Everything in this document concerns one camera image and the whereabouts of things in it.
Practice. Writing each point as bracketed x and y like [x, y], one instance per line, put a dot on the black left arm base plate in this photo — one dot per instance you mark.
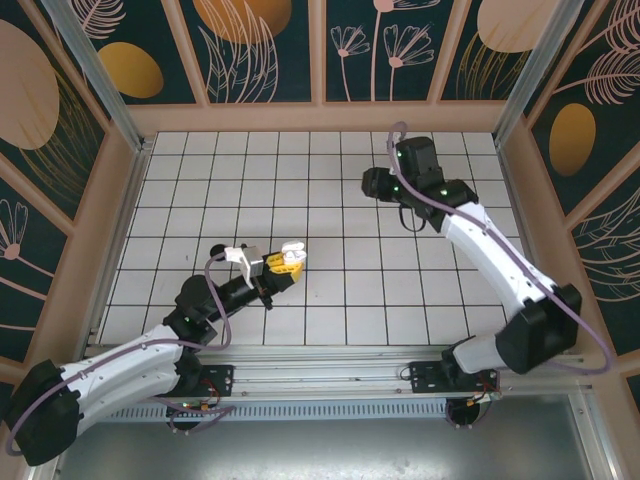
[220, 377]

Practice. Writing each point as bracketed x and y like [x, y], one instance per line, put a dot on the long aluminium mounting rail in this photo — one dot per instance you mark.
[320, 372]

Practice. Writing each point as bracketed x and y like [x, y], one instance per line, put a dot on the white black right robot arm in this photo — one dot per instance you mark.
[500, 260]

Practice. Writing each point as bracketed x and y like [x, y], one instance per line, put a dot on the base wiring with connector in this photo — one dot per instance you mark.
[475, 402]
[200, 407]

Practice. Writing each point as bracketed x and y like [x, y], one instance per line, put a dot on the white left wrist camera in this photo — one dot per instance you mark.
[252, 265]

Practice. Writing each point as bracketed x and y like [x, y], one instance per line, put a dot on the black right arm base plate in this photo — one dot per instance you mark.
[425, 377]

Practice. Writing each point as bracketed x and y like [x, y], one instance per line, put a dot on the grey metal sheet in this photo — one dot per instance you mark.
[320, 450]

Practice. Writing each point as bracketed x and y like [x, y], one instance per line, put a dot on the aluminium frame post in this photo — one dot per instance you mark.
[95, 75]
[540, 75]

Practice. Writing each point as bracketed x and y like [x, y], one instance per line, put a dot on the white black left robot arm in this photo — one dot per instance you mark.
[120, 365]

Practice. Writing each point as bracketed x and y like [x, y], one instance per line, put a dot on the white earbud charging case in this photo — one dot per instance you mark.
[294, 245]

